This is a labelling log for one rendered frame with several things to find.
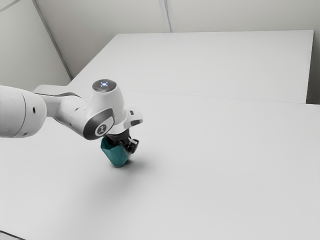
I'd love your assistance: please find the teal faceted mug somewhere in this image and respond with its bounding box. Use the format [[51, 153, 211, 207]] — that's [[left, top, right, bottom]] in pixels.
[[100, 138, 131, 168]]

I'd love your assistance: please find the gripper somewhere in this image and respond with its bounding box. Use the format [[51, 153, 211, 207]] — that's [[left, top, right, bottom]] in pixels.
[[105, 129, 140, 155]]

